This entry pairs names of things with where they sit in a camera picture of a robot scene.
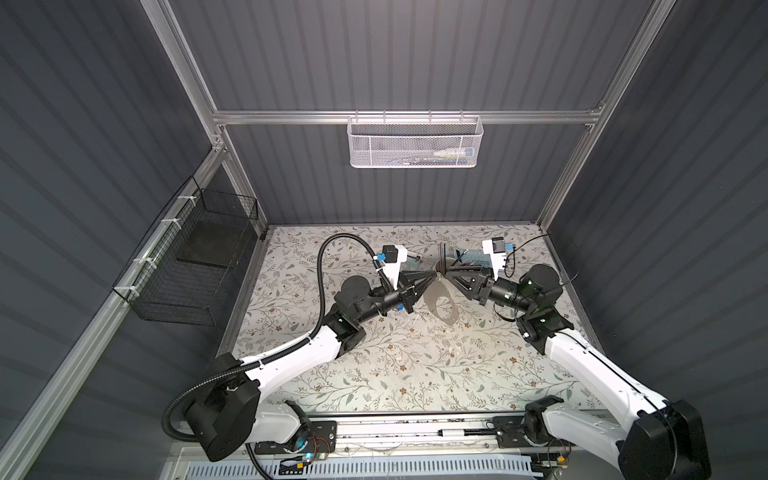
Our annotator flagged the glue tube in basket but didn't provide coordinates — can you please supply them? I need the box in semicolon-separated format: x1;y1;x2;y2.
413;147;476;164

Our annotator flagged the light blue stapler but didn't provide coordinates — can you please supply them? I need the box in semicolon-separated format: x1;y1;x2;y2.
404;251;424;270

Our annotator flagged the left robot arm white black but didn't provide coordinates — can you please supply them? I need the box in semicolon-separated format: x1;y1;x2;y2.
184;271;437;462

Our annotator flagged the white wire mesh basket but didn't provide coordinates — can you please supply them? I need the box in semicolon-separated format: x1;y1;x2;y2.
346;115;484;169

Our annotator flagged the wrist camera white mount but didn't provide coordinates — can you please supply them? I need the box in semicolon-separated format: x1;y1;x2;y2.
372;244;408;290
481;237;515;280

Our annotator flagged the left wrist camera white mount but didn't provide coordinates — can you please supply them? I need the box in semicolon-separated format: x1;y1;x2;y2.
372;244;408;290

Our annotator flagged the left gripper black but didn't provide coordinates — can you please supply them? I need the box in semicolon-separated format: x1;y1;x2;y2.
353;269;433;329

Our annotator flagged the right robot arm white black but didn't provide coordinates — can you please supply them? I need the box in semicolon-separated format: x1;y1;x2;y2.
444;264;712;479

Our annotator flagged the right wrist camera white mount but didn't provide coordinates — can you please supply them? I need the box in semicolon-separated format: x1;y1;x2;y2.
481;237;515;280

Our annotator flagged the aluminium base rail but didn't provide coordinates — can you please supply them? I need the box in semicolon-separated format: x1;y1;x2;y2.
173;413;655;463

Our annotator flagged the black wire basket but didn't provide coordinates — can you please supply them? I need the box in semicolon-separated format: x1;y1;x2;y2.
113;180;259;327

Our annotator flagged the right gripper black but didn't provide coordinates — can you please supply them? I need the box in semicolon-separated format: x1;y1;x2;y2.
446;265;533;317

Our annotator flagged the black corrugated cable conduit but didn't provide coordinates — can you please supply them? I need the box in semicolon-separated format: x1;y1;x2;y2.
161;232;385;444

